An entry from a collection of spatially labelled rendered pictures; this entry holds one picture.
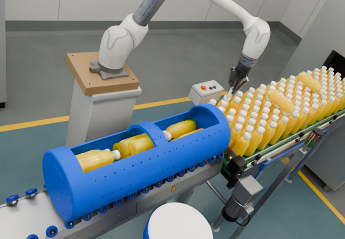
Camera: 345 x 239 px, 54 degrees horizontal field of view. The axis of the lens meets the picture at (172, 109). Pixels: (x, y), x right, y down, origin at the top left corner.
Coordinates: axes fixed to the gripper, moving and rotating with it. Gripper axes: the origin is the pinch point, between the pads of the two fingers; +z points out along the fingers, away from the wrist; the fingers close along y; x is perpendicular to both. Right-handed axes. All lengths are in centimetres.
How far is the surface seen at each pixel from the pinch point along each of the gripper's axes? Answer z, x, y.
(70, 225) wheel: 27, -102, 21
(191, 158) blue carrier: 10, -45, 23
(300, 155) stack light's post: 17, 24, 45
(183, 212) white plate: 20, -61, 40
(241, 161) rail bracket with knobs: 23.6, -7.6, 29.3
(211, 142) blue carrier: 6.7, -32.0, 20.8
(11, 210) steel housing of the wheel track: 30, -119, 2
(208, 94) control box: 15.2, 3.9, -15.6
